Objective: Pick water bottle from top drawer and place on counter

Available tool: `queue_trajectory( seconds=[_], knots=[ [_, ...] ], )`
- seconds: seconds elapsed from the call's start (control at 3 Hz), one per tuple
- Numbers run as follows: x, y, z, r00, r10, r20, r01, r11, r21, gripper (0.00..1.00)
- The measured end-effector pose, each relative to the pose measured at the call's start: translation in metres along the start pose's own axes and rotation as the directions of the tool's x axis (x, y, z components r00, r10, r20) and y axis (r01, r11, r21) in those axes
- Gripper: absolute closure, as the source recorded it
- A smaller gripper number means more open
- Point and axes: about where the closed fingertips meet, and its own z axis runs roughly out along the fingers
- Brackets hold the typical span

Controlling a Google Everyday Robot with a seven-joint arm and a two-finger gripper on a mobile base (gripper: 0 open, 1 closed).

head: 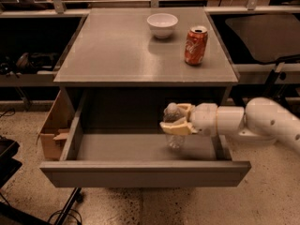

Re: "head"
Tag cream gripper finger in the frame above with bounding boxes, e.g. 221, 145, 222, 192
177, 103, 195, 120
159, 118, 197, 136

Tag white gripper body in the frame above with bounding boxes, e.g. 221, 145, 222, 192
189, 103, 218, 137

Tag clear plastic water bottle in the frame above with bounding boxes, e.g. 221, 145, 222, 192
162, 102, 186, 151

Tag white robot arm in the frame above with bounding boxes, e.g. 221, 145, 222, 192
159, 97, 300, 153

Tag grey counter cabinet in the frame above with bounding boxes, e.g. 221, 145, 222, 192
55, 7, 238, 128

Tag grey open top drawer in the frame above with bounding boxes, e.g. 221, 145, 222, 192
40, 89, 251, 188

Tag red soda can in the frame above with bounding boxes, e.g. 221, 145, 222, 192
185, 25, 208, 66

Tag white ceramic bowl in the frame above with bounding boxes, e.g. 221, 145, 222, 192
147, 13, 178, 38

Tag black office chair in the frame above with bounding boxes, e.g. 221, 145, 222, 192
210, 13, 300, 108

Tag brown cardboard box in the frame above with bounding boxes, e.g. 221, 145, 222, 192
38, 92, 74, 160

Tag dark items under left shelf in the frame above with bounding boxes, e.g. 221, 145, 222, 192
0, 52, 59, 75

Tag grey metal shelf rail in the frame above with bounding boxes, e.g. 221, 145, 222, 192
0, 0, 300, 19

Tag black stand base with cables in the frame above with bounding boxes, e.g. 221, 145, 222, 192
0, 136, 83, 225

